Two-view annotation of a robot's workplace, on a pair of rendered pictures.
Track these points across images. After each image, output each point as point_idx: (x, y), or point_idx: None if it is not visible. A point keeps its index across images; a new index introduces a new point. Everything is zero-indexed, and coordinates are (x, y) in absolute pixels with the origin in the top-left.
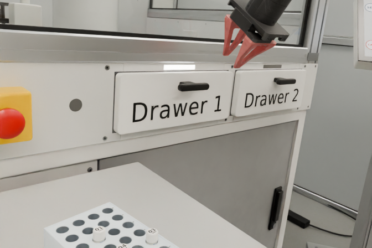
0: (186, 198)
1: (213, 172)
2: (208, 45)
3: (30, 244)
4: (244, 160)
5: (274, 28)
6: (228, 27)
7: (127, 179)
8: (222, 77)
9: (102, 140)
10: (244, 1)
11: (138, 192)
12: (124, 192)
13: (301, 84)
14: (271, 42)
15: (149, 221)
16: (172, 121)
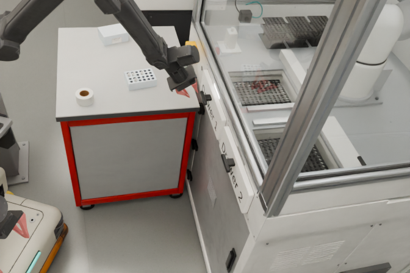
0: (163, 107)
1: (219, 166)
2: (222, 94)
3: (157, 73)
4: (227, 189)
5: (172, 81)
6: None
7: (184, 98)
8: (218, 115)
9: None
10: (191, 70)
11: (173, 97)
12: (174, 94)
13: (244, 197)
14: (176, 90)
15: (155, 94)
16: (207, 107)
